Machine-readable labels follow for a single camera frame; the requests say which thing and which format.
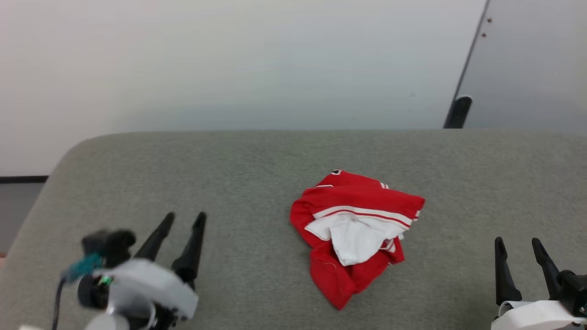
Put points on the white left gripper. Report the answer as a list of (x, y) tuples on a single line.
[(146, 286)]

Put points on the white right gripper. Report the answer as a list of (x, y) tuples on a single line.
[(536, 316)]

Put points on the red and white jersey garment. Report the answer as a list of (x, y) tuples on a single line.
[(348, 197)]

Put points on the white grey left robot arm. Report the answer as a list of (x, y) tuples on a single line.
[(91, 293)]

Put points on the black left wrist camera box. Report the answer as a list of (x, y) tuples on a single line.
[(112, 245)]

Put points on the dark wall baseboard strip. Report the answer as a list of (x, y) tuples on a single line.
[(23, 179)]

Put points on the black metal partition frame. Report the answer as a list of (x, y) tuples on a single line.
[(458, 112)]

